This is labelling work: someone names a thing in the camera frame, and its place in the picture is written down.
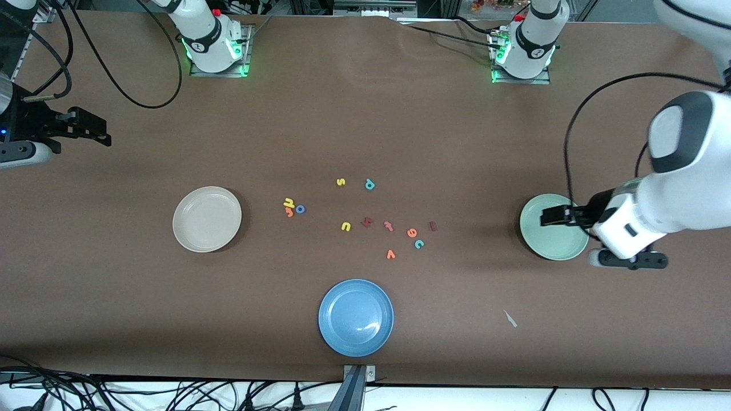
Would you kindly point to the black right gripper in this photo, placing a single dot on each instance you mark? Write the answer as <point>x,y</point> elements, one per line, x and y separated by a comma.
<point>29,122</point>

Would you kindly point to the grey metal box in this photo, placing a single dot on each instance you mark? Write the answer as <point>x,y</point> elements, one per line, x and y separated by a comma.
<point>371,8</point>

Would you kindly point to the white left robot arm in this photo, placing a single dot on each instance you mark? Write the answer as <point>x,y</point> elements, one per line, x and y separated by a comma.
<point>685,194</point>

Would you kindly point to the orange artificial flowers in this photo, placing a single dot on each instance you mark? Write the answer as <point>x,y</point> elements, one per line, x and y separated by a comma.
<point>491,4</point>

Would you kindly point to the white paper scrap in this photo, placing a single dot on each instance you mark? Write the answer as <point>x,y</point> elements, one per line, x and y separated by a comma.
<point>510,319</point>

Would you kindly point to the blue plate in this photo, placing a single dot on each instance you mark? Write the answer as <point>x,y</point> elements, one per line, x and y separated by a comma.
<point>356,317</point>

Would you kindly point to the aluminium frame rail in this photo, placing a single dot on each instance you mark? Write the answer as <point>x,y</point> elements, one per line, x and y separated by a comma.
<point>48,14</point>

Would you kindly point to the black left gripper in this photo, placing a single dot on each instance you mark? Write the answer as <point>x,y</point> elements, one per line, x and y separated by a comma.
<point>595,209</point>

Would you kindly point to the green plate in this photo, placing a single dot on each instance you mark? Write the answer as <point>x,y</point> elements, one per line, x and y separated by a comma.
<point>537,240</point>

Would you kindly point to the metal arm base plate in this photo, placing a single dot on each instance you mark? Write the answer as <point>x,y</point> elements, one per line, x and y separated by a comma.
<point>247,63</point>
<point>514,81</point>

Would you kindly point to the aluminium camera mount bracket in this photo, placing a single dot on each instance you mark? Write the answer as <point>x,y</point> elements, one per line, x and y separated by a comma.
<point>357,394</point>

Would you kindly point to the beige brown plate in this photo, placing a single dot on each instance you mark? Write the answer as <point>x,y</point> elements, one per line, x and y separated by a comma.
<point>207,220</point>

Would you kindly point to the brown table cover sheet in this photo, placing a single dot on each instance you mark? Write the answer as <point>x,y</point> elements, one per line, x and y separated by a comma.
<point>400,114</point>

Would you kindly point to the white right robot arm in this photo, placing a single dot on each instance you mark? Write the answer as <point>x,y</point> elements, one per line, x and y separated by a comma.
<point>214,57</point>

